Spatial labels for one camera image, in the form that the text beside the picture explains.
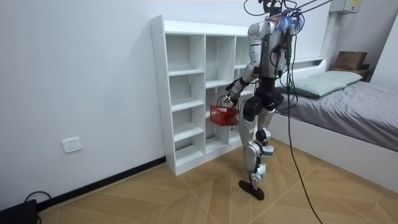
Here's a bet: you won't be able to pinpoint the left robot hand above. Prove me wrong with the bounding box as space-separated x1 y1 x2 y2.
223 86 241 108

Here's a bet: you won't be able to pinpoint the red plastic basket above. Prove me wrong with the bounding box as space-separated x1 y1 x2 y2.
209 95 241 127

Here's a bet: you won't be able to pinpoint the robot legs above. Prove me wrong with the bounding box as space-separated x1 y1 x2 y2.
238 90 284 202

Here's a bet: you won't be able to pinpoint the robot body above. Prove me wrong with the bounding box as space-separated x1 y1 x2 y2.
247 0 307 94

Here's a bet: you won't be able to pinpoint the white shelf unit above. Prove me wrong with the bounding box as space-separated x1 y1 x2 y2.
150 14 261 177

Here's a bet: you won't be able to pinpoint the pale green pillow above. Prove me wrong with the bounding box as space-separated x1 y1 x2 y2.
310 70 364 86
276 76 349 100

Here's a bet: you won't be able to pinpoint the brown cardboard box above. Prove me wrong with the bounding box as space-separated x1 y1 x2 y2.
333 50 368 72

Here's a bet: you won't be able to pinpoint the black box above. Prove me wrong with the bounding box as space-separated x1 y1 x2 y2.
0 198 39 224

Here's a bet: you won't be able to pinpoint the black floor cable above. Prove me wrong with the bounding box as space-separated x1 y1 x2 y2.
284 30 325 224

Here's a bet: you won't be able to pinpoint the cable bundle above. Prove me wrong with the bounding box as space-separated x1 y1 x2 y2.
243 0 335 34

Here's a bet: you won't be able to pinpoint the grey bed with white frame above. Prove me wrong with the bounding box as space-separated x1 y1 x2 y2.
270 57 398 194

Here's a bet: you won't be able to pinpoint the white wall conduit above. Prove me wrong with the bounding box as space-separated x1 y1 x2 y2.
320 12 335 60

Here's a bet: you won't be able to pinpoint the grey wall electrical box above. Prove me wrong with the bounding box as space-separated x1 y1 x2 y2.
328 0 363 15

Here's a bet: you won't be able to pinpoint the white wall socket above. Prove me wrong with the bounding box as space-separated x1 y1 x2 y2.
61 137 83 154

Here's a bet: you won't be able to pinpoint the thin black cable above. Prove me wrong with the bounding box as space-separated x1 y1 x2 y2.
24 190 53 224

